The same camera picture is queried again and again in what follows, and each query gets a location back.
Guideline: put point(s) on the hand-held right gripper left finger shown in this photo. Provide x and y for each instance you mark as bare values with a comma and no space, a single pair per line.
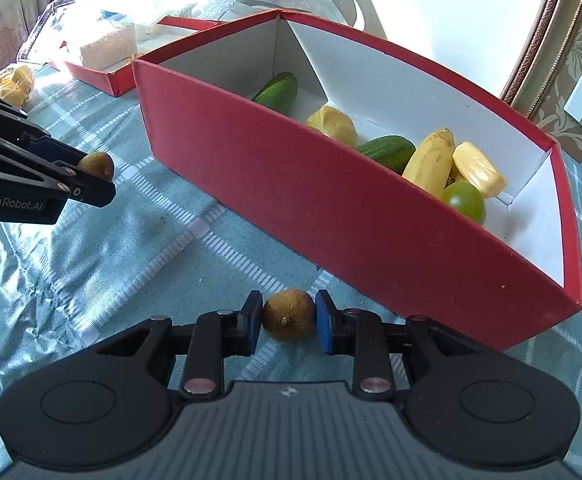
252,322

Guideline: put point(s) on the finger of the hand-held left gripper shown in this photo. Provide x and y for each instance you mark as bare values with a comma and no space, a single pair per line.
61,149
86,187

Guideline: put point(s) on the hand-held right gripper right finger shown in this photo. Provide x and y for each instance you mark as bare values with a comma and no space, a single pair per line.
325,325

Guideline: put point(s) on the small brown round fruit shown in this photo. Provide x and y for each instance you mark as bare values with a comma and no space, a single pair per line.
288,315
96,162

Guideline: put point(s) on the red cardboard box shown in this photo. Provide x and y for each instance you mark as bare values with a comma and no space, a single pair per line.
321,210

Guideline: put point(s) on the green cucumber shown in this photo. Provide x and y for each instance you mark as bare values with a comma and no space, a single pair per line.
278,91
388,152

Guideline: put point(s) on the small green round fruit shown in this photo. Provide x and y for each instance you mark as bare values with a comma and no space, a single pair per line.
466,200

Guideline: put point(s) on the yellow banana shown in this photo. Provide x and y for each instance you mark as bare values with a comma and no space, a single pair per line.
431,160

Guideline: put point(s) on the smooth yellow fruit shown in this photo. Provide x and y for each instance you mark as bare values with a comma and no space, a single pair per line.
333,125

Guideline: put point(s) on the ridged yellow fruit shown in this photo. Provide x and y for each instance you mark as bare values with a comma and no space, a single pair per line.
478,170

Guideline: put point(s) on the bag of yellow fruit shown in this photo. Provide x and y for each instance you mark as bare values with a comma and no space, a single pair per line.
13,85

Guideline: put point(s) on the red cardboard box lid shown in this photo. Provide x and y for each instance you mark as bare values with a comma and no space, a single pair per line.
106,82

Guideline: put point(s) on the beige foam block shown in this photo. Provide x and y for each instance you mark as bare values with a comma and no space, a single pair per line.
108,45

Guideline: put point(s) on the clear plastic tray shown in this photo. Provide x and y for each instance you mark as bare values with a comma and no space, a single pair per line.
46,25

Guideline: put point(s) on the brown ornate wooden frame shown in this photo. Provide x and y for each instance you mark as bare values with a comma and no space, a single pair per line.
546,30

